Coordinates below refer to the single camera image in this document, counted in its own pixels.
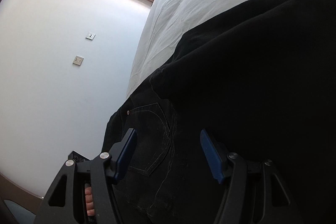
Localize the black denim pants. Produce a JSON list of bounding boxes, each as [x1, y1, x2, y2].
[[102, 0, 335, 223]]

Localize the wall socket plate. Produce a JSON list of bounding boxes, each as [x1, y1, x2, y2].
[[72, 56, 84, 66], [85, 32, 96, 40]]

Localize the upper wall socket plate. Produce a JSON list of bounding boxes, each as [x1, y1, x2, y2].
[[85, 32, 96, 40]]

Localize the wooden bed frame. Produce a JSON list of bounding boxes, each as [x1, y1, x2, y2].
[[0, 174, 43, 214]]

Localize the lower wall socket plate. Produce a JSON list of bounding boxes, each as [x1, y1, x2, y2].
[[72, 56, 84, 66]]

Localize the person's left hand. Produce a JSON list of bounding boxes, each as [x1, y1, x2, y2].
[[85, 186, 95, 217]]

